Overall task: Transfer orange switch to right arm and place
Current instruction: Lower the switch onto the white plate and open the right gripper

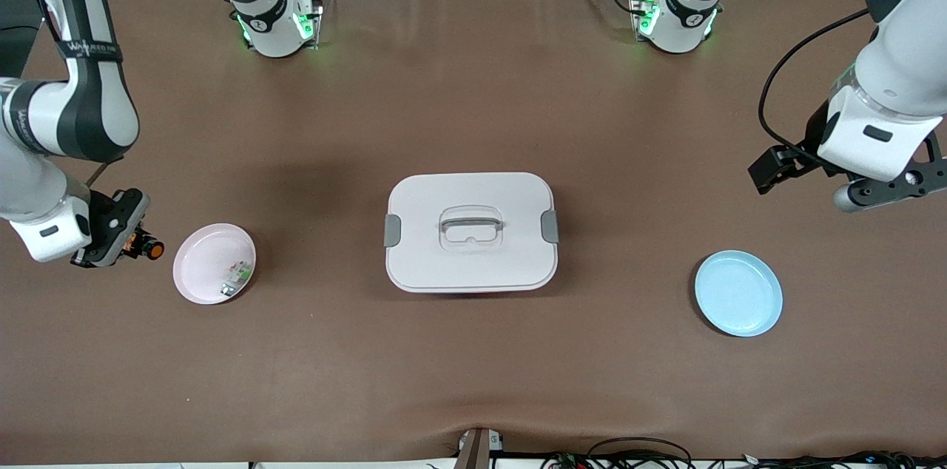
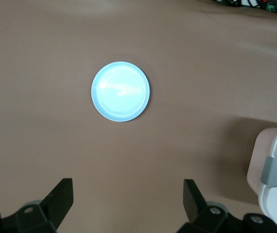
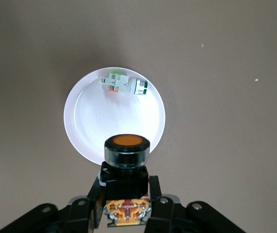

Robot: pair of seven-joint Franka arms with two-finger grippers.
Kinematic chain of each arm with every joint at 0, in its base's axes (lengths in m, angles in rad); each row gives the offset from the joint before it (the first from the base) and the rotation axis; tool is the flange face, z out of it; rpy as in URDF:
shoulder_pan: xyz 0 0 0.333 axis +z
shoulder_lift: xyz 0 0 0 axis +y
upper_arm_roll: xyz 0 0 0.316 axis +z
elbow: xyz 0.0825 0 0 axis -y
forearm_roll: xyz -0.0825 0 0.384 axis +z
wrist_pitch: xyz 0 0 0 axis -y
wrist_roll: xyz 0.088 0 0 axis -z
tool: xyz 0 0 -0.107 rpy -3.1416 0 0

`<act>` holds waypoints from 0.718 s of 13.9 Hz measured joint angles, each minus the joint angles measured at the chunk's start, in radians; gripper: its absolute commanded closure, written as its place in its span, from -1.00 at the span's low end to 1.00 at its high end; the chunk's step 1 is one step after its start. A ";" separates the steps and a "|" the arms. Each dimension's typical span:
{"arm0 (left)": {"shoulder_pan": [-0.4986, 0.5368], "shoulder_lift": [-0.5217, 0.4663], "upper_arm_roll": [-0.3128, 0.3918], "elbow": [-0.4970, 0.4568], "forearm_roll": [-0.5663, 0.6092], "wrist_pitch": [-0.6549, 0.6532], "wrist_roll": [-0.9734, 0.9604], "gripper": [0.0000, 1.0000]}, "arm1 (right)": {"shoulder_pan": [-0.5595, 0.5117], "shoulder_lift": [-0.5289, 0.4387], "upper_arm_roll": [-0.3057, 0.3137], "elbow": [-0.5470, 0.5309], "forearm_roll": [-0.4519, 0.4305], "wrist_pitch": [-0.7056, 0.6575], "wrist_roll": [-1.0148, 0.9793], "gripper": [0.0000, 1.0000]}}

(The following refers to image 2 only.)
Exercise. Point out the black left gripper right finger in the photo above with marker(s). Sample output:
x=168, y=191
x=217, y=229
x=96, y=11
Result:
x=194, y=206

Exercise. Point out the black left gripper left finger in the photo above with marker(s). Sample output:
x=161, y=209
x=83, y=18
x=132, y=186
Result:
x=60, y=199

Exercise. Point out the light blue round plate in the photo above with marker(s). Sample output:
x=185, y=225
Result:
x=120, y=92

